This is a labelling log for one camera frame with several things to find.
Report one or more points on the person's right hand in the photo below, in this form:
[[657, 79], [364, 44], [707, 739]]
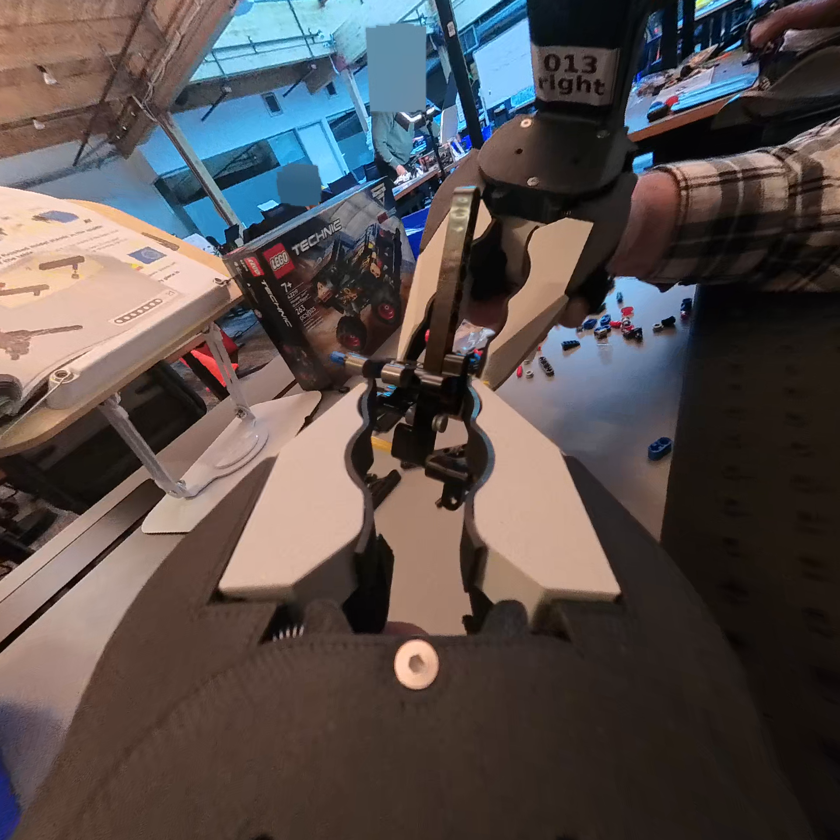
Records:
[[646, 229]]

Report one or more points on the toy brick assembly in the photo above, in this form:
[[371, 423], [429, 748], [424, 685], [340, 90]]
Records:
[[426, 387]]

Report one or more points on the black building toy box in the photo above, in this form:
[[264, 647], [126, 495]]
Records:
[[315, 282]]

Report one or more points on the person's right forearm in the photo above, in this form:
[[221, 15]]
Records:
[[754, 210]]

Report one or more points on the pile of small toy pieces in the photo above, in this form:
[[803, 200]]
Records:
[[633, 331]]

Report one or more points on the another person's forearm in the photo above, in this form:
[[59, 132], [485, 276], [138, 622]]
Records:
[[787, 19]]

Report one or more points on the grey desk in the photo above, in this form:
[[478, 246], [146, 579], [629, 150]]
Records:
[[590, 426]]

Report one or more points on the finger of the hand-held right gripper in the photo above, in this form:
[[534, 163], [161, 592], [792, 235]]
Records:
[[417, 308], [544, 275]]

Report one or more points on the black pole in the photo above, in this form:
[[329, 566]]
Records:
[[459, 65]]

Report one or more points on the blue toy connector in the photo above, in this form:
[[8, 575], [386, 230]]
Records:
[[659, 448]]

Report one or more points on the white book stand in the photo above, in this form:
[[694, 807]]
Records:
[[216, 446]]

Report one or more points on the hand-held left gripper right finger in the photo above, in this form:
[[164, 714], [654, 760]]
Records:
[[544, 525]]

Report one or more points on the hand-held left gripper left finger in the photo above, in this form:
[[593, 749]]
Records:
[[295, 525]]

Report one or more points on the instruction booklet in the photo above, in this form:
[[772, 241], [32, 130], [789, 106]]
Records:
[[79, 295]]

